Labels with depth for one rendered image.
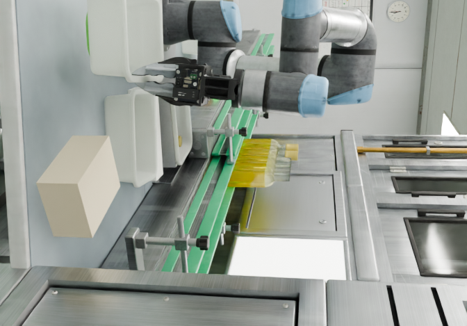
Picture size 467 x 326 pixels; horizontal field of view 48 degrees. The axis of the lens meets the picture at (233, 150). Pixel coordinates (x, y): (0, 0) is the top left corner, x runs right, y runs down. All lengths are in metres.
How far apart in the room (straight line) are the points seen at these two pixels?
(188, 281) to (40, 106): 0.40
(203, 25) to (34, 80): 0.72
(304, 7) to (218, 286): 0.52
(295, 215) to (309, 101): 0.86
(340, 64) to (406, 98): 6.59
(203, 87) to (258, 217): 0.86
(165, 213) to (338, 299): 0.69
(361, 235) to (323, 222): 0.13
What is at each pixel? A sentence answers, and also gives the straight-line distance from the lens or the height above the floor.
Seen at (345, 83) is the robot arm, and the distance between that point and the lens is 1.38.
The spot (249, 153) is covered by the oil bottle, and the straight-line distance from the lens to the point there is 1.80.
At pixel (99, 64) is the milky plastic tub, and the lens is 0.96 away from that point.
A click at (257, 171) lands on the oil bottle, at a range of 1.67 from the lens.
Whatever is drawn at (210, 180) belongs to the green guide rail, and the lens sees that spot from 1.60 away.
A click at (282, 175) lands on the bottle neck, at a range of 1.68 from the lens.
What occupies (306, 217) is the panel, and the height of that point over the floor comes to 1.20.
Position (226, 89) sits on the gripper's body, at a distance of 0.92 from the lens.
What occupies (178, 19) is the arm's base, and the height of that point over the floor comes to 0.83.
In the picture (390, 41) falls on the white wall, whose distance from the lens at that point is 7.72.
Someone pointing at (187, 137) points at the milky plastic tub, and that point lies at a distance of 1.65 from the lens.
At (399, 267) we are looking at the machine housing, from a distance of 1.60.
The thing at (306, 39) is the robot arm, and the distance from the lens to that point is 1.02.
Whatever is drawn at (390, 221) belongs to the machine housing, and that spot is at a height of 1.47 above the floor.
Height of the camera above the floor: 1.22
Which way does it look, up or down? 9 degrees down
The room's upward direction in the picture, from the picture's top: 91 degrees clockwise
